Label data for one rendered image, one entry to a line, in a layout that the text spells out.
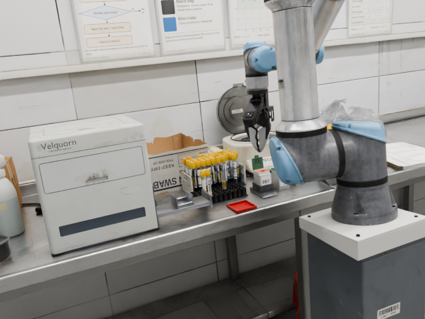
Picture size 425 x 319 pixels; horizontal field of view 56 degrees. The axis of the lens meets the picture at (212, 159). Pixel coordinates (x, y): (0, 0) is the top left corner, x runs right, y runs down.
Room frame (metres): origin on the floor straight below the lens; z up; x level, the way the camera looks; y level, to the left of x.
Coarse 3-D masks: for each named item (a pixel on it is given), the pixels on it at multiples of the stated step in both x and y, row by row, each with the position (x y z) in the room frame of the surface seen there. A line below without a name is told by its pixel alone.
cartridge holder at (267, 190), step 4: (252, 184) 1.26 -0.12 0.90; (256, 184) 1.23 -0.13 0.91; (268, 184) 1.22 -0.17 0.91; (272, 184) 1.22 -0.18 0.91; (252, 188) 1.26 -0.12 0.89; (256, 188) 1.23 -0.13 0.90; (260, 188) 1.21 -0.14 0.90; (264, 188) 1.21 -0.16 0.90; (268, 188) 1.22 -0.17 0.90; (272, 188) 1.22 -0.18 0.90; (256, 192) 1.23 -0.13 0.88; (260, 192) 1.21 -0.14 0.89; (264, 192) 1.21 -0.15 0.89; (268, 192) 1.20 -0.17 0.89; (272, 192) 1.20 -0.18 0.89; (276, 192) 1.21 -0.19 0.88; (260, 196) 1.21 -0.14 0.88; (264, 196) 1.19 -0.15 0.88; (268, 196) 1.20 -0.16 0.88
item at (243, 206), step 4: (244, 200) 1.17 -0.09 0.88; (228, 204) 1.15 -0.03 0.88; (232, 204) 1.16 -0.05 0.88; (236, 204) 1.16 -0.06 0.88; (240, 204) 1.16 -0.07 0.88; (244, 204) 1.15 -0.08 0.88; (248, 204) 1.15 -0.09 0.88; (252, 204) 1.13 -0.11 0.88; (232, 208) 1.12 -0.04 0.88; (236, 208) 1.13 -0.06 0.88; (240, 208) 1.12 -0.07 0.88; (244, 208) 1.12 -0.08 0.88; (248, 208) 1.11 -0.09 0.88; (252, 208) 1.11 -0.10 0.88; (236, 212) 1.09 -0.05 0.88; (240, 212) 1.10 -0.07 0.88
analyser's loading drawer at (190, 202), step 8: (208, 192) 1.13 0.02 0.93; (176, 200) 1.07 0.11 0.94; (184, 200) 1.14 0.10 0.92; (192, 200) 1.09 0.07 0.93; (200, 200) 1.13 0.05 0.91; (208, 200) 1.12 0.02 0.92; (160, 208) 1.09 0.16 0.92; (168, 208) 1.08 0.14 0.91; (176, 208) 1.08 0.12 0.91; (184, 208) 1.07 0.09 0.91; (192, 208) 1.09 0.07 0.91; (160, 216) 1.05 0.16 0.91
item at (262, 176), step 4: (264, 168) 1.26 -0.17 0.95; (256, 172) 1.24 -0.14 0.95; (260, 172) 1.22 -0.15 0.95; (264, 172) 1.23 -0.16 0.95; (268, 172) 1.23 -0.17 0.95; (256, 176) 1.24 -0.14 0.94; (260, 176) 1.21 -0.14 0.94; (264, 176) 1.22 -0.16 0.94; (268, 176) 1.22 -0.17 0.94; (256, 180) 1.24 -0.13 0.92; (260, 180) 1.22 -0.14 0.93; (264, 180) 1.22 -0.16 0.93; (268, 180) 1.22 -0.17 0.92; (260, 184) 1.22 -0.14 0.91; (264, 184) 1.22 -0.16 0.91
